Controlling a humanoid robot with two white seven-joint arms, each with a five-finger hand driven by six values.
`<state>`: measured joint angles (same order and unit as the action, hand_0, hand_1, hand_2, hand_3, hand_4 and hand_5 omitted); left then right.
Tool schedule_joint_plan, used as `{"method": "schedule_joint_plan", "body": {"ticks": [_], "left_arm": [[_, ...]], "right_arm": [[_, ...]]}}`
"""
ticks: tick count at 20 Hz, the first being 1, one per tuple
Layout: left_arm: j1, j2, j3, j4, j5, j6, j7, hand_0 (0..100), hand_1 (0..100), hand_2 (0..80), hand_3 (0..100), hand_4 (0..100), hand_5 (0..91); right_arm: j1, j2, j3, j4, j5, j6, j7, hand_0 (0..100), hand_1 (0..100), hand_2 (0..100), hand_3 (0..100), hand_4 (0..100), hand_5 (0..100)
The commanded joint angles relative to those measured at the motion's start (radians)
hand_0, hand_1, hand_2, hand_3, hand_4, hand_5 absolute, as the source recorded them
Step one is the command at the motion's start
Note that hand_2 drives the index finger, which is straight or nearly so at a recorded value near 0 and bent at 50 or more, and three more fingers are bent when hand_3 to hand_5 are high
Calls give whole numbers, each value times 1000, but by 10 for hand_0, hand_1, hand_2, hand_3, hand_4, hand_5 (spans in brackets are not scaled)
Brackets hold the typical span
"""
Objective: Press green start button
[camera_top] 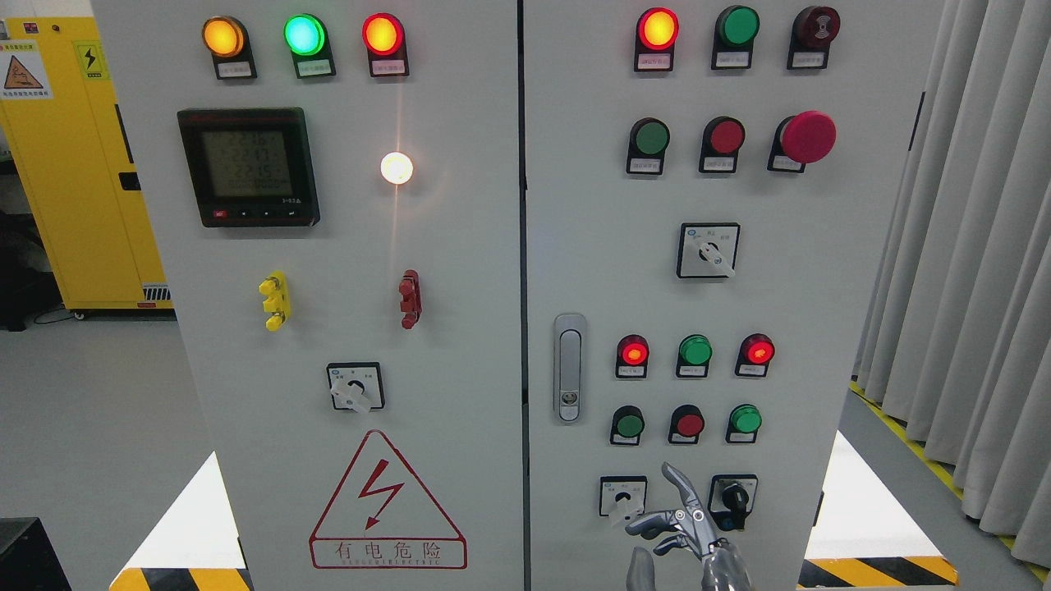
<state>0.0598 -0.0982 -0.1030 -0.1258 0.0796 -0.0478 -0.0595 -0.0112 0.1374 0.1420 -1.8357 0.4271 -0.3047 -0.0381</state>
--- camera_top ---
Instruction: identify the red indicator lamp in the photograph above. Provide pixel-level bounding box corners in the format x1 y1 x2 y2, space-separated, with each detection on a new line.
615 334 650 379
360 12 410 78
634 7 680 72
733 333 776 378

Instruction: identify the dark green indicator lamp top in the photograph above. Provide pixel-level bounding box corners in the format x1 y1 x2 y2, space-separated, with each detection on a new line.
710 5 760 72

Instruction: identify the green push button lower left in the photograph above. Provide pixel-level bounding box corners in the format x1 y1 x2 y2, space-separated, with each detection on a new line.
607 405 645 447

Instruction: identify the red indicator lamp lower right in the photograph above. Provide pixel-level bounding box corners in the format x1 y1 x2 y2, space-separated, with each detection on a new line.
733 333 776 378

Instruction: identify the yellow safety storage cabinet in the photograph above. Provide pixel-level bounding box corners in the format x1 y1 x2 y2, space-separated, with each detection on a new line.
2 16 173 317

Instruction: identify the lower white rotary selector switch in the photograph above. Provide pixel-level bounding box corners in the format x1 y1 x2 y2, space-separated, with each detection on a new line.
599 475 650 527

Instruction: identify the red mushroom emergency stop button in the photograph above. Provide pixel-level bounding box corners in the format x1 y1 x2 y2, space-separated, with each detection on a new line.
766 111 838 174

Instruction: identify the black box bottom left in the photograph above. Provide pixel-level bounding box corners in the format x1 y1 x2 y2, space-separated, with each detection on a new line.
1 517 71 590

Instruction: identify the silver robotic hand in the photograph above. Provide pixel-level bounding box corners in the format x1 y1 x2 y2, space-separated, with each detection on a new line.
626 461 755 590

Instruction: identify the silver cabinet door handle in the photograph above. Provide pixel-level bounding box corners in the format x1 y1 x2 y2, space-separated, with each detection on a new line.
553 313 588 424

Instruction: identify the white glowing indicator lamp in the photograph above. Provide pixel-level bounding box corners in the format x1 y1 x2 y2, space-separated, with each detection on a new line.
379 151 415 186

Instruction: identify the red indicator lamp top right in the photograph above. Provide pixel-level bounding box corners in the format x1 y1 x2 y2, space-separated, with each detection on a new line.
634 7 680 72

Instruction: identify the green indicator lamp lower middle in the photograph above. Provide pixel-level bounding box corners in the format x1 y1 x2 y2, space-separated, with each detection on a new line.
675 334 714 379

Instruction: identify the red indicator lamp top left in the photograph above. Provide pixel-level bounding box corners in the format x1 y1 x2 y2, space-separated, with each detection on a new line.
360 12 410 78

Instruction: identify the black digital power meter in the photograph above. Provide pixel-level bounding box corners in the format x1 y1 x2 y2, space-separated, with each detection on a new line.
177 106 320 228

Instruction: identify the left door rotary selector switch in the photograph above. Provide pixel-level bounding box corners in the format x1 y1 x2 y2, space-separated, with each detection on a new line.
326 362 387 413

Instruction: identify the red indicator lamp lower left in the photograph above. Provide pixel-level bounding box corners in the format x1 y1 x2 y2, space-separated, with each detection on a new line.
615 334 650 379

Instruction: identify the amber indicator lamp top left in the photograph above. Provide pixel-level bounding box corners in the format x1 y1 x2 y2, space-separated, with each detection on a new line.
201 15 257 80

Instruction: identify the red terminal block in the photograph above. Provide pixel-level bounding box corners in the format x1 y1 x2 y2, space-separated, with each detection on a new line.
397 269 423 330

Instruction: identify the green push button upper row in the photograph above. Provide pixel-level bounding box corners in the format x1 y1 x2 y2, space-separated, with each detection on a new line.
626 117 671 176

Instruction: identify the yellow terminal block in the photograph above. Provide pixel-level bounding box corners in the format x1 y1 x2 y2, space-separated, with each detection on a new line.
257 272 292 332

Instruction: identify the green indicator lamp top left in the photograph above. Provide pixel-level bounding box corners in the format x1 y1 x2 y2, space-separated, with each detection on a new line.
284 12 337 79

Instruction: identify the upper right rotary selector switch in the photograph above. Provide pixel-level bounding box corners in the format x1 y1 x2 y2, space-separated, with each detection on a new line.
676 223 741 279

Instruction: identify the grey electrical control cabinet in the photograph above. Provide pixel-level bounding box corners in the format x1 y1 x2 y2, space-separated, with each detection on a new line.
90 0 949 591

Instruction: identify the red push button upper row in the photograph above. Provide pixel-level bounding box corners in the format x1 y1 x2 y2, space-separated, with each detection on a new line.
698 116 746 174

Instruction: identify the grey pleated curtain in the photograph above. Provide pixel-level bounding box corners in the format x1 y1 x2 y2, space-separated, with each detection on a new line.
853 1 1050 568

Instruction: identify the red high voltage warning sticker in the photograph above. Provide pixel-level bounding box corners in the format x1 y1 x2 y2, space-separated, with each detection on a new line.
309 429 468 570

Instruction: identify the black knob selector switch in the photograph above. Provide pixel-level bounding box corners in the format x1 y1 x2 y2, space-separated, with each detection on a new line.
707 474 759 532

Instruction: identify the red push button lower middle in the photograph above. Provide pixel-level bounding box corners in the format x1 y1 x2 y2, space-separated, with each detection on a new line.
667 404 706 445

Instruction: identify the green push button lower right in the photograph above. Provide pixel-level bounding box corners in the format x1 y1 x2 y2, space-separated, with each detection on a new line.
724 404 763 445

